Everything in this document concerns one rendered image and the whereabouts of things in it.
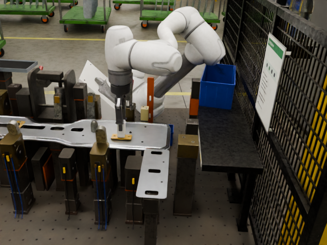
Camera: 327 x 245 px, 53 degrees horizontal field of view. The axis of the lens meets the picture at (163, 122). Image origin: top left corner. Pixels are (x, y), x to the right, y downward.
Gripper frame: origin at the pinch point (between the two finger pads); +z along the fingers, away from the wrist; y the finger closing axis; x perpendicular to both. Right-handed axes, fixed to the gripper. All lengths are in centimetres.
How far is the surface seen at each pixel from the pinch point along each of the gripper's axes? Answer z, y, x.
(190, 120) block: -3.4, 4.0, -28.6
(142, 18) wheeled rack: 80, 671, 62
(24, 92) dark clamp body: -3, 24, 50
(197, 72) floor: 105, 381, -56
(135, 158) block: 6.6, -11.3, -7.3
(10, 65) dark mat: -11, 37, 62
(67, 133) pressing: 4.6, 1.2, 23.4
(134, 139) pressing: 4.6, -0.3, -5.5
